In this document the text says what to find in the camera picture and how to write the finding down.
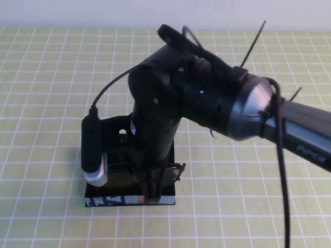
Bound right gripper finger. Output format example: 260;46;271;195
139;168;153;204
151;166;167;205

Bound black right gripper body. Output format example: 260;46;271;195
128;113;182;169

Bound black framed glasses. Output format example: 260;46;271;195
106;151;187;187

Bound black printed glasses case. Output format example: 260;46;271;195
84;133;177;208

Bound long black zip tie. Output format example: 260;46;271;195
240;20;267;68

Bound short black zip tie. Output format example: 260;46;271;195
289;87;303;102

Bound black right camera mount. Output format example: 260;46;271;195
99;115;135;158

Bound right wrist camera black silver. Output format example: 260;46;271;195
81;108;110;187

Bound thin black camera cable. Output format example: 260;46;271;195
90;66;138;111

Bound thick black cable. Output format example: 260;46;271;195
267;77;294;248

